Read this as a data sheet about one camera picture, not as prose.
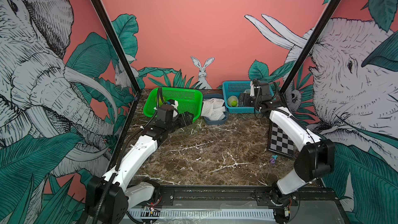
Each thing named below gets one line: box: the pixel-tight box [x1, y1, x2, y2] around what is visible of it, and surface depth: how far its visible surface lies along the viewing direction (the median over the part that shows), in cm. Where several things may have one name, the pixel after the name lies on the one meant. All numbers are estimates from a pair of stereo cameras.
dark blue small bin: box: [203, 93, 228, 126], surface depth 103 cm
